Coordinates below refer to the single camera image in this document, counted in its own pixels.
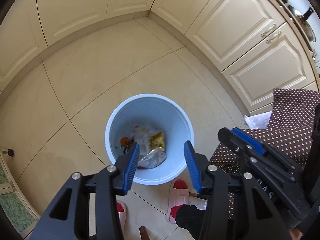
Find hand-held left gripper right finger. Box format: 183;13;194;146
184;140;283;240

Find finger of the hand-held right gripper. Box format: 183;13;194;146
217;127;296;182
231;127;304;176

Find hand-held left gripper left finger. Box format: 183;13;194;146
29;142;141;240

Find dark snack wrapper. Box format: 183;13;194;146
124;140;137;155

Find clear plastic wrapper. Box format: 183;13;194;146
137;148;167;169

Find white plastic bag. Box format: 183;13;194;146
130;122;160;151

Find yellow printed snack wrapper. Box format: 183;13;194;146
149;132;166;153

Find light blue trash bin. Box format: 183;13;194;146
105;94;195;186

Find person's right hand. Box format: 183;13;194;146
290;226;307;240

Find white cloth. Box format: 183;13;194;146
244;111;273;129

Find pink slipper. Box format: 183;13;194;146
166;179;189;224
116;201;128;233

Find person's black trouser leg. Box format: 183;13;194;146
175;204;207;240

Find cream lower kitchen cabinets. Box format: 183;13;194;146
0;0;320;116

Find green patterned glass door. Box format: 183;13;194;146
0;155;41;233

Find steel wok with lid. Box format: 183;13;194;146
287;4;317;43

